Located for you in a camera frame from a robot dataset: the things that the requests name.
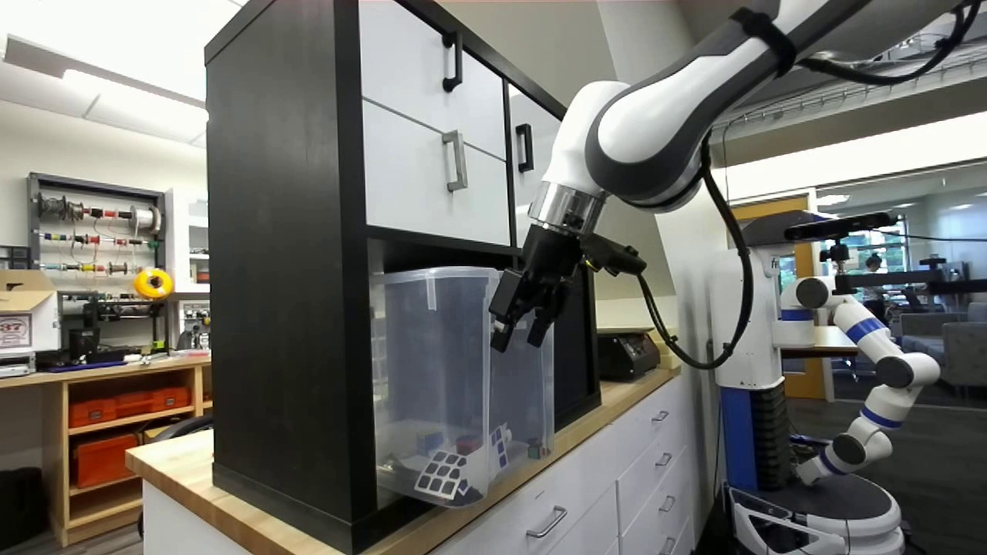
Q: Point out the black and white cabinet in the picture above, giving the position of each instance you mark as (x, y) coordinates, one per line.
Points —
(287, 266)

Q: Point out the black workshop machine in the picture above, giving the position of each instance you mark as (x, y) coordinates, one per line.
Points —
(96, 327)

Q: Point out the black device on counter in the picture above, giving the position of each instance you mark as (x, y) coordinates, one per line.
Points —
(626, 356)

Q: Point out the wooden workbench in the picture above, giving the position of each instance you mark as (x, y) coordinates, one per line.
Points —
(126, 452)

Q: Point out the long orange bin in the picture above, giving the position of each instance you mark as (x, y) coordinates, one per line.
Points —
(128, 403)

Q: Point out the yellow filament spool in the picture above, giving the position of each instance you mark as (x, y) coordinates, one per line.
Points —
(156, 285)

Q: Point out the clear plastic storage box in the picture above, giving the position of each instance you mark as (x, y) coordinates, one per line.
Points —
(451, 380)

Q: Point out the short orange bin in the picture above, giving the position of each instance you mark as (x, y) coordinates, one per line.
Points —
(104, 461)

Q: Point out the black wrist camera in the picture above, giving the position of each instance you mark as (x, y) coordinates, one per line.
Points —
(614, 252)

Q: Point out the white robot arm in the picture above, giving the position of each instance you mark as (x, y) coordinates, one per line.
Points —
(680, 113)

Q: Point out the cardboard box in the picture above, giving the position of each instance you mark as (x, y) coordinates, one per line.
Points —
(27, 312)

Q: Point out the black camera bar on stand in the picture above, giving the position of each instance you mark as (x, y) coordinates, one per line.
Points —
(840, 227)

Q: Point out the white blue mobile robot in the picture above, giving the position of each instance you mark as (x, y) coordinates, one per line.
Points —
(761, 412)

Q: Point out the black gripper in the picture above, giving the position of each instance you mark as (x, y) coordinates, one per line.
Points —
(549, 266)

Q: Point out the grey wall parts rack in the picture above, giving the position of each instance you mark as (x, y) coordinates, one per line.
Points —
(96, 227)

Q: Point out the white drawer counter wooden top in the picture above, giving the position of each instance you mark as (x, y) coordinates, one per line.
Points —
(574, 482)

